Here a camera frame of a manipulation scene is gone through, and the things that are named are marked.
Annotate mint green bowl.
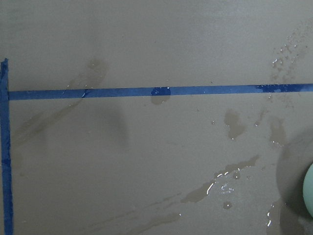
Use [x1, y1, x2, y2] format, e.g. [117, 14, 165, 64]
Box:
[303, 165, 313, 217]

